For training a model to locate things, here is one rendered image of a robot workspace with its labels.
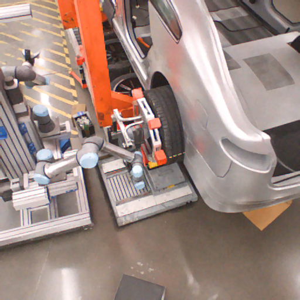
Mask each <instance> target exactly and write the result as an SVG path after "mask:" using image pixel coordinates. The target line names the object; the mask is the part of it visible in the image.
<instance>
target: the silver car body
mask: <svg viewBox="0 0 300 300"><path fill-rule="evenodd" d="M112 1H113V3H114V8H115V10H116V11H115V12H114V18H113V19H112V26H113V30H114V32H115V34H116V35H117V38H118V40H119V41H120V42H121V44H122V46H123V48H124V51H125V53H126V55H127V58H128V60H129V62H130V63H131V66H132V68H133V69H134V72H135V74H136V75H137V78H138V79H139V81H140V82H141V84H142V86H143V88H144V91H146V90H149V86H150V79H151V76H152V73H153V72H154V70H159V71H161V73H162V74H163V75H164V76H165V77H166V78H167V79H168V82H169V84H170V85H171V88H172V91H173V93H174V95H175V97H176V101H177V104H178V107H179V112H180V116H181V120H182V126H183V131H184V135H185V159H184V162H183V163H184V164H185V166H186V169H187V171H188V172H189V175H190V177H191V178H192V180H193V181H194V183H195V185H196V187H197V190H198V191H199V193H200V195H201V197H202V198H203V200H204V202H205V203H206V204H207V205H208V206H209V207H210V208H212V209H213V210H216V211H218V212H226V213H238V212H249V211H253V210H258V209H262V208H265V207H269V206H273V205H276V204H280V203H284V202H287V201H289V200H292V199H296V198H297V197H300V22H295V23H293V22H291V21H290V20H289V19H287V17H286V16H284V15H283V14H282V13H280V12H279V11H278V10H276V8H275V6H274V4H273V0H112Z"/></svg>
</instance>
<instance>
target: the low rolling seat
mask: <svg viewBox="0 0 300 300"><path fill-rule="evenodd" d="M164 296H165V287H164V286H163V285H161V284H157V283H154V282H151V281H147V280H144V279H140V278H137V277H133V276H131V275H128V274H125V273H123V275H122V278H121V281H120V284H118V288H117V291H116V293H115V296H114V300H165V298H164Z"/></svg>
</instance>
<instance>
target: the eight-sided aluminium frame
mask: <svg viewBox="0 0 300 300"><path fill-rule="evenodd" d="M143 104H144V106H145V108H146V110H147V112H148V113H149V115H147V113H146V111H145V109H144V106H143ZM132 105H133V112H134V117H136V116H139V114H140V109H141V111H142V113H143V115H144V117H145V120H146V123H147V126H148V128H149V124H148V121H149V120H152V119H155V117H154V114H153V113H152V111H151V109H150V107H149V105H148V104H147V103H146V100H145V98H139V99H137V100H136V101H133V102H132ZM136 106H137V111H138V115H137V112H136ZM138 121H141V120H140V119H138V120H134V122H138ZM154 132H155V137H156V139H154V135H153V132H152V130H150V129H149V133H150V136H151V140H152V150H151V147H150V146H149V143H148V142H147V140H146V139H145V145H146V147H147V149H148V150H149V152H150V154H148V153H147V150H146V148H145V146H144V144H142V145H141V146H142V148H143V150H144V152H145V155H146V158H147V160H148V161H151V162H153V163H156V160H155V159H154V152H156V148H158V151H160V150H161V140H160V137H159V133H158V129H154Z"/></svg>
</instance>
